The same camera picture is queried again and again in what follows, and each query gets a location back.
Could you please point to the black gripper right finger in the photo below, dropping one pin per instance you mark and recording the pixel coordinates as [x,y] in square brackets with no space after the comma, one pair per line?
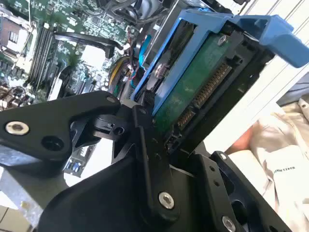
[210,174]

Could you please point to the hard disk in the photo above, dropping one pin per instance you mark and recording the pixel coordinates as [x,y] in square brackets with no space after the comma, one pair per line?
[183,96]

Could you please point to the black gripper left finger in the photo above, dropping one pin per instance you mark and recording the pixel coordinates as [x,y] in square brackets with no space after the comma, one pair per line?
[36,116]

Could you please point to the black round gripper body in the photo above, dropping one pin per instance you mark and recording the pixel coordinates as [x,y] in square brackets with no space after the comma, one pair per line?
[101,207]

